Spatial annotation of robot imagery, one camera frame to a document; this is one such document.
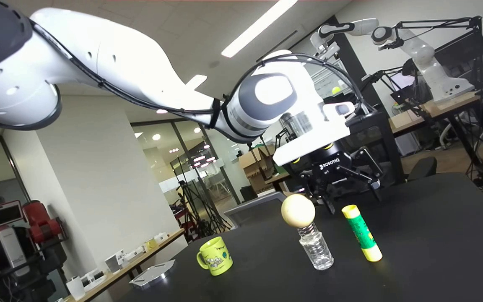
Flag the wooden workbench black legs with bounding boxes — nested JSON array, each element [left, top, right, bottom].
[[389, 90, 483, 181]]

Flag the white paper sheet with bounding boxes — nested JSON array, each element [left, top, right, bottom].
[[129, 258, 176, 290]]

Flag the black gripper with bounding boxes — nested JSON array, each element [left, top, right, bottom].
[[293, 147, 385, 217]]

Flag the yellow printed mug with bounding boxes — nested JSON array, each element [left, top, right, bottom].
[[194, 234, 234, 276]]

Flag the grey mesh office chair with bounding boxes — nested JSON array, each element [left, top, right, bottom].
[[223, 191, 285, 227]]

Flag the small clear cup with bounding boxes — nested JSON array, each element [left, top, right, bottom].
[[297, 221, 335, 271]]

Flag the long ceiling light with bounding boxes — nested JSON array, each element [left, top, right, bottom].
[[219, 0, 300, 60]]

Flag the pale yellow ball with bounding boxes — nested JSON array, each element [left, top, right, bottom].
[[280, 192, 317, 229]]

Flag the long wooden side bench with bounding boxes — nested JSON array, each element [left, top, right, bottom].
[[63, 226, 188, 302]]

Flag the red machine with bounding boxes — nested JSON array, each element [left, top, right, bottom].
[[21, 199, 63, 244]]

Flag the green yellow glue stick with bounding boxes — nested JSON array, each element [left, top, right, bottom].
[[340, 202, 384, 263]]

